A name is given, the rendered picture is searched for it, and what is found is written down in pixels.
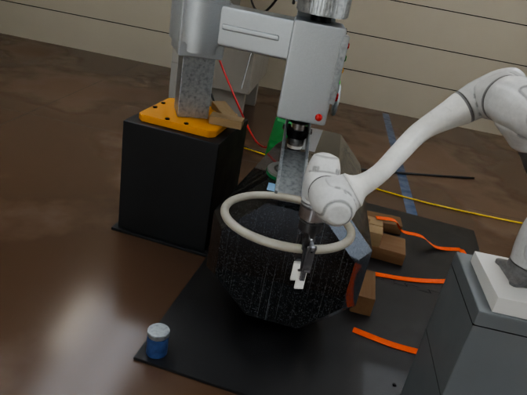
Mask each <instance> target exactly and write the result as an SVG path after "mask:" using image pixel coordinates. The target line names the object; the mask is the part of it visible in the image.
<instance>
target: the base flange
mask: <svg viewBox="0 0 527 395"><path fill-rule="evenodd" d="M174 102H175V98H168V99H166V100H163V101H162V102H160V103H157V104H155V105H154V106H152V107H149V108H147V109H146V110H144V111H141V112H140V113H139V119H140V120H141V121H145V122H148V123H151V124H155V125H160V126H163V127H166V128H170V129H175V130H179V131H182V132H188V133H191V134H195V135H198V136H204V137H207V138H213V137H216V136H218V135H219V134H220V133H221V132H222V131H223V130H225V129H226V128H227V127H223V126H219V125H212V124H209V117H208V119H204V118H185V117H177V114H176V111H175V108H174ZM213 111H214V110H213V109H212V108H211V107H209V116H210V115H211V113H212V112H213ZM214 112H215V111H214Z"/></svg>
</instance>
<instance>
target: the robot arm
mask: <svg viewBox="0 0 527 395"><path fill-rule="evenodd" d="M480 118H484V119H489V120H492V121H494V123H495V126H496V127H497V128H498V129H499V131H500V132H501V134H502V135H503V137H504V138H505V140H506V141H507V142H508V144H509V146H510V147H511V148H513V149H515V150H516V151H517V152H518V154H519V156H520V159H521V160H522V164H523V166H524V169H525V172H526V175H527V77H526V76H525V74H524V73H523V72H522V71H521V70H519V69H518V68H516V67H506V68H502V69H499V70H495V71H492V72H490V73H488V74H485V75H483V76H481V77H480V78H477V79H475V80H473V81H472V82H470V83H468V84H466V85H465V86H464V87H463V88H461V89H459V90H458V91H456V92H455V93H453V94H452V95H451V96H450V97H449V98H447V99H446V100H445V101H443V102H442V103H440V104H439V105H438V106H436V108H435V109H433V110H432V111H430V112H429V113H427V114H425V115H424V116H423V117H422V118H421V119H419V120H418V121H416V122H415V123H414V124H413V125H411V126H410V127H409V128H408V129H407V130H406V131H405V132H404V133H403V134H402V135H401V136H400V137H399V138H398V139H397V141H396V142H395V143H394V144H393V145H392V146H391V148H390V149H389V150H388V151H387V152H386V153H385V154H384V156H383V157H382V158H381V159H380V160H379V161H378V162H377V163H376V164H375V165H374V166H373V167H371V168H370V169H368V170H366V171H365V172H363V173H360V174H357V175H354V176H352V175H348V174H346V173H344V174H340V160H339V158H338V157H336V156H334V155H332V154H329V153H325V152H321V153H317V154H314V155H313V156H312V158H311V159H310V161H309V163H308V165H307V168H306V172H305V174H304V178H303V186H302V199H301V202H300V210H299V213H298V214H299V217H300V220H299V223H298V232H297V238H296V244H302V248H301V249H302V250H303V252H302V254H300V253H293V256H295V257H294V260H295V261H294V263H293V269H292V273H291V276H290V280H291V281H295V284H294V288H296V289H303V286H304V282H305V279H306V276H307V273H310V272H311V267H312V263H313V260H314V254H315V252H316V250H317V246H314V242H315V235H317V234H320V233H321V232H322V226H323V223H326V224H328V225H330V226H343V225H345V224H347V223H349V222H350V221H351V220H352V219H353V217H354V214H355V213H356V211H357V210H358V209H359V208H360V207H362V205H363V201H364V200H365V197H366V196H367V195H368V194H370V193H371V192H373V191H374V190H375V189H376V188H377V187H379V186H380V185H382V184H383V183H384V182H385V181H387V180H388V179H389V178H390V177H391V176H392V175H393V174H394V173H395V172H396V171H397V170H398V168H399V167H400V166H401V165H402V164H403V163H404V162H405V161H406V160H407V159H408V158H409V157H410V156H411V155H412V154H413V152H414V151H415V150H416V149H417V148H418V147H419V146H420V145H421V144H422V143H424V142H425V141H426V140H428V139H430V138H431V137H432V136H435V135H437V134H439V133H441V132H444V131H447V130H450V129H453V128H455V127H458V126H461V125H466V124H469V123H471V122H473V121H476V120H478V119H480ZM495 263H496V264H497V265H498V266H499V267H500V269H501V270H502V271H503V273H504V274H505V276H506V277H507V279H508V280H509V285H511V286H513V287H516V288H527V218H526V219H525V221H524V222H523V224H522V226H521V228H520V230H519V231H518V235H517V237H516V239H515V241H514V245H513V248H512V252H511V255H510V257H509V259H501V258H496V261H495Z"/></svg>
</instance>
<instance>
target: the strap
mask: <svg viewBox="0 0 527 395"><path fill-rule="evenodd" d="M376 218H377V219H382V220H389V221H394V222H396V223H397V225H398V228H399V230H400V231H401V232H402V233H404V234H408V235H412V236H417V237H421V238H424V239H425V240H427V239H426V238H425V237H424V236H423V235H421V234H417V233H413V232H408V231H404V230H401V228H400V226H399V224H398V222H397V221H396V220H395V219H392V218H389V217H382V216H376ZM428 242H429V241H428ZM429 243H430V242H429ZM430 244H431V245H432V246H434V247H435V248H437V249H441V250H446V251H460V252H462V253H465V254H466V252H465V251H464V250H463V249H460V248H450V247H440V246H436V245H433V244H432V243H430ZM376 276H377V277H385V278H390V279H395V280H400V281H411V282H420V283H435V284H444V282H445V279H425V278H414V277H401V276H395V275H390V274H382V273H378V272H376ZM352 332H353V333H356V334H358V335H361V336H364V337H366V338H368V339H371V340H373V341H376V342H379V343H381V344H384V345H386V346H389V347H392V348H395V349H398V350H402V351H405V352H408V353H414V354H416V352H417V350H418V349H417V348H413V347H410V346H404V345H402V344H398V343H396V342H392V341H389V340H386V339H383V338H380V337H379V336H376V335H373V334H371V333H368V332H365V331H363V330H361V329H359V328H356V327H354V328H353V331H352Z"/></svg>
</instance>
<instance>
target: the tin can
mask: <svg viewBox="0 0 527 395"><path fill-rule="evenodd" d="M169 333H170V329H169V327H168V326H167V325H165V324H162V323H156V324H152V325H151V326H149V328H148V329H147V346H146V354H147V355H148V356H149V357H150V358H152V359H161V358H163V357H164V356H165V355H166V354H167V351H168V344H169Z"/></svg>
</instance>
